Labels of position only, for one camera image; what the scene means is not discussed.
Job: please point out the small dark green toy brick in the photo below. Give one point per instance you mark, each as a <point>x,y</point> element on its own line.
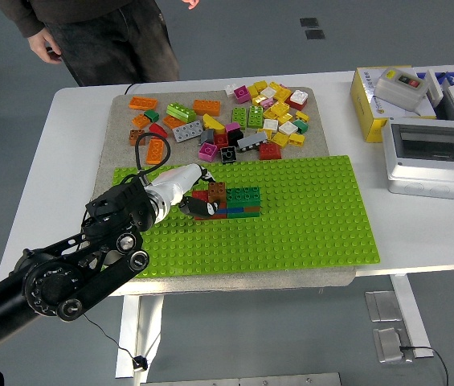
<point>300,126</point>
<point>151,116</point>

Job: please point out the white plastic part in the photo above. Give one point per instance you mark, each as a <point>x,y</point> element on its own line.
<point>434,86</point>

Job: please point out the person's right forearm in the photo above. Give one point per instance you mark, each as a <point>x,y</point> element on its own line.
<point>19,16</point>

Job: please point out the red brick with white top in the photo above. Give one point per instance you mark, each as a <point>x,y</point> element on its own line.
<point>297,99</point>

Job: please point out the grey push-button switch box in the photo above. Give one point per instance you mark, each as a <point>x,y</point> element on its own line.
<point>400,90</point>

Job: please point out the person's left hand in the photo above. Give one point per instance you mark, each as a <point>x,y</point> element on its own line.
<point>191,3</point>

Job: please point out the person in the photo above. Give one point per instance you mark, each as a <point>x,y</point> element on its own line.
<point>110,40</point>

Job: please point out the person's right hand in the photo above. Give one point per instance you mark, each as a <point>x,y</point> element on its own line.
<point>43,46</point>

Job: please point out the white toy brick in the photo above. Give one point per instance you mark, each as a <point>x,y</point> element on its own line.
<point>288,128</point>
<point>268,92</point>
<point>270,124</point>

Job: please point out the dark green wide toy brick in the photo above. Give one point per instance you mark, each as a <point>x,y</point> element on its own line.
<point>244,195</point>

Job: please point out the grey long toy brick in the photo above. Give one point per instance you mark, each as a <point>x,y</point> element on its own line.
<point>187,130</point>

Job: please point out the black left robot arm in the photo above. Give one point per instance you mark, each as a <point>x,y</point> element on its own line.
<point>50,281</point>

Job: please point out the brown square toy brick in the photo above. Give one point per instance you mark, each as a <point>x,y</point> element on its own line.
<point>217,192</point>
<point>133,136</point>

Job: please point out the yellow curved toy brick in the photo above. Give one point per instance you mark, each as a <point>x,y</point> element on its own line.
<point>213,122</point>

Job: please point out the red sloped toy brick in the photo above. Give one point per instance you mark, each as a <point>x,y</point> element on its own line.
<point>269,151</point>
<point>157,130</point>

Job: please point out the black plug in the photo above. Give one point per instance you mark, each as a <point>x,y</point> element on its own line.
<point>139,362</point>

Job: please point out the lime green long toy brick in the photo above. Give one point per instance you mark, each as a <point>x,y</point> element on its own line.
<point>239,117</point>
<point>181,112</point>
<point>255,117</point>

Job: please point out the black floor plate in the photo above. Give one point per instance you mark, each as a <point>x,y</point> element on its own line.
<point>309,22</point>
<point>315,34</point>

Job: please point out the grey-brown mat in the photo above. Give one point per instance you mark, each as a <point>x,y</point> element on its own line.
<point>106,153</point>

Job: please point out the red square toy brick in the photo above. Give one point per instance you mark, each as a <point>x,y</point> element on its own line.
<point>221,139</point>

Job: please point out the yellow cardboard box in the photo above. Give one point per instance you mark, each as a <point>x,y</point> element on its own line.
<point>365,108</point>

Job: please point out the red long toy brick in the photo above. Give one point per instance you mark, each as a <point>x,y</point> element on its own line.
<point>222,216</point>

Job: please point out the long metal floor plate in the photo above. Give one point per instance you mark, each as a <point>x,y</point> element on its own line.
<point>242,380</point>

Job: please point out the green studded baseplate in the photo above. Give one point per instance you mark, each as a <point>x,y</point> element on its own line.
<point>291,225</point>

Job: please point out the magenta square toy brick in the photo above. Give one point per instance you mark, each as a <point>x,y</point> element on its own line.
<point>241,94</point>
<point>232,127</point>
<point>208,152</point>

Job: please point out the small blue toy brick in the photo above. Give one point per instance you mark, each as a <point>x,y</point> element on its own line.
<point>235,209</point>
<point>222,210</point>

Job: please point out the orange long toy brick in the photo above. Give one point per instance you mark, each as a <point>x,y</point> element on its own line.
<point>155,152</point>
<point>143,103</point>
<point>206,107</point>
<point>173,121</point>

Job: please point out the small white toy piece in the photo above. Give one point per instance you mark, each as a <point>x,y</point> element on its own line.
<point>230,89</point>

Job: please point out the black square toy brick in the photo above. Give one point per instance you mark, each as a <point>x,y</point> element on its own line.
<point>234,138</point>

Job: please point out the white distribution box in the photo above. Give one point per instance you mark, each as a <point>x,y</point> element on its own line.
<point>435,169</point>

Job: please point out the small orange toy brick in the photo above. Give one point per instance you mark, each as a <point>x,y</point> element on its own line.
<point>141,120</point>

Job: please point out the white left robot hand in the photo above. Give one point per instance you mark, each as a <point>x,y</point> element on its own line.
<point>174,181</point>

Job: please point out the white table leg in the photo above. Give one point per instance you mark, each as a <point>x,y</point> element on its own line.
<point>409,313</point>
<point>130,333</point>

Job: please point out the grey narrow toy brick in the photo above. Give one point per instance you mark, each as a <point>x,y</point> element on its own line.
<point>252,141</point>

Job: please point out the dark green long toy brick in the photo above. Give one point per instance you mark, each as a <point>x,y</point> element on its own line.
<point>244,214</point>

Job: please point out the small pink toy brick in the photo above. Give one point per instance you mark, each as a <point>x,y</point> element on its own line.
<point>267,103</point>

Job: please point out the small brown-orange toy brick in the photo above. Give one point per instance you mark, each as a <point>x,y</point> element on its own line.
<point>252,208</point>

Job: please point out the black hollow toy brick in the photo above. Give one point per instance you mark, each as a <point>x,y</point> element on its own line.
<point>228,154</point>

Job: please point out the dark grey sloped toy brick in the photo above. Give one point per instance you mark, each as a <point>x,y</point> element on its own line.
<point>206,137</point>

